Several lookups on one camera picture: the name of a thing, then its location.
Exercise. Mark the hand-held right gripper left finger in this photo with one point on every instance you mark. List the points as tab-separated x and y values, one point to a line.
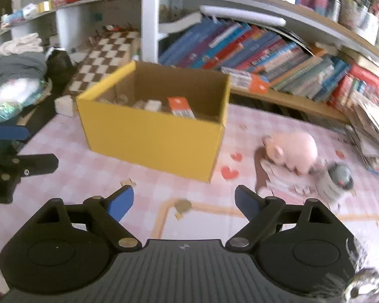
121	203

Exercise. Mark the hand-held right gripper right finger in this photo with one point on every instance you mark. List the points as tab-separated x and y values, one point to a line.
248	203

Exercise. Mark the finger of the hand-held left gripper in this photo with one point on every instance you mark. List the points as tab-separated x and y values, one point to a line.
9	132
38	163

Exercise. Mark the yellow cardboard box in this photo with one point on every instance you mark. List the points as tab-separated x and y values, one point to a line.
151	139

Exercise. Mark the pink plush pig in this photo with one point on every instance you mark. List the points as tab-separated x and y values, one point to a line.
293	148

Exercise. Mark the clear tape roll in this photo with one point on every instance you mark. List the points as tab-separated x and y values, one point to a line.
330	192

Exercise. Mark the white power adapter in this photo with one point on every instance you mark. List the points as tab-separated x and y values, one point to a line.
139	104

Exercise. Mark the white rectangular block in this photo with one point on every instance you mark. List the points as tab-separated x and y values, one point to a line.
153	105

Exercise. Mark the orange and white carton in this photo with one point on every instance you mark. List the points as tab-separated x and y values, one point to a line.
180	105

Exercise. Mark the pink checkered table mat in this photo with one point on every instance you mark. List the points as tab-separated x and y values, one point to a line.
82	170

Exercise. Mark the white tissue pack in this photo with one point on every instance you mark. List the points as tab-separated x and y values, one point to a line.
64	105

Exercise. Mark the pile of clothes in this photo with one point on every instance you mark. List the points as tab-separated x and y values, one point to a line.
12	69

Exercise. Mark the black shoe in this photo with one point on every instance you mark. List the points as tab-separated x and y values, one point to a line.
58	64

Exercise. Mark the grey plush toy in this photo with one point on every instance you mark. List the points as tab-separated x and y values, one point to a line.
342	175

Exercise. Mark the wooden chess board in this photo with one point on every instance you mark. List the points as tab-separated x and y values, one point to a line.
107	60

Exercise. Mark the orange white shelf carton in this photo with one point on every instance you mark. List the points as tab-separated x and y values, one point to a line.
249	80

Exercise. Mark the yellow tape roll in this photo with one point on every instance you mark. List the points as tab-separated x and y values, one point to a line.
44	5

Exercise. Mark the stack of papers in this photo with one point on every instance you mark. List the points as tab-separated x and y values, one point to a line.
372	132

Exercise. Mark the row of leaning books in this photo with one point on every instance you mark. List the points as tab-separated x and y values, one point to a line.
265	56

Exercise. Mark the white bookshelf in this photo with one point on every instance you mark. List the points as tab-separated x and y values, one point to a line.
150	22

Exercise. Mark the white lamp bar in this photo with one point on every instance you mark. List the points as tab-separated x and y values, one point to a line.
243	14

